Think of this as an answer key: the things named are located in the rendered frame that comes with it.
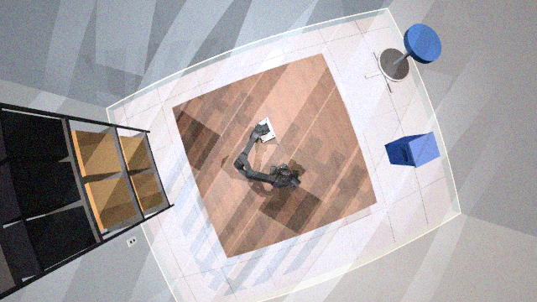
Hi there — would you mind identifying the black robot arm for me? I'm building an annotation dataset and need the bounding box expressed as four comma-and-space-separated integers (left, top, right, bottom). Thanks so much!
233, 123, 300, 189

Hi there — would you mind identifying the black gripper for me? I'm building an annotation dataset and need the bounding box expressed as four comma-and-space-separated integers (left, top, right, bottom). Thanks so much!
269, 166, 300, 179

